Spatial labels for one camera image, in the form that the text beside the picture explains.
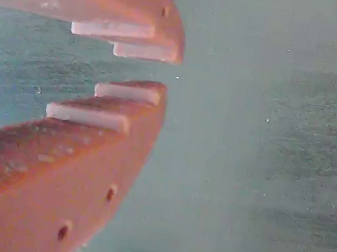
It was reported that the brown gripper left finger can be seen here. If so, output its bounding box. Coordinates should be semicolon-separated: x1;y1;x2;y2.
0;54;170;252

